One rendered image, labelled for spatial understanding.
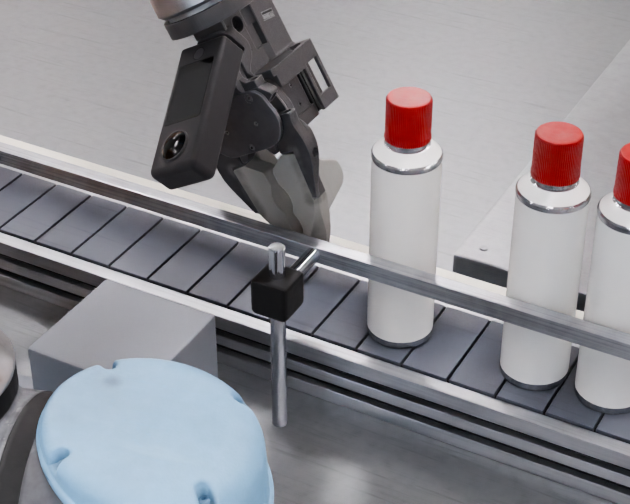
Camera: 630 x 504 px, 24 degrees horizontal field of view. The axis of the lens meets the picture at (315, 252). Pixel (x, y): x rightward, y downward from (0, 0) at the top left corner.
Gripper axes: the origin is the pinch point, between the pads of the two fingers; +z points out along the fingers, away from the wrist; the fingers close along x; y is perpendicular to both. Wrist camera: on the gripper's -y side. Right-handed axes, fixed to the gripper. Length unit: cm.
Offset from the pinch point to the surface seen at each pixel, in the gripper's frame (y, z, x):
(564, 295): -1.0, 7.9, -19.8
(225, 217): -3.4, -5.1, 3.4
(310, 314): -1.6, 5.2, 1.9
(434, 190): -0.4, -1.9, -13.1
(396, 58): 50, 1, 20
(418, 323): -1.2, 7.9, -7.1
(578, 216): -0.6, 2.3, -23.2
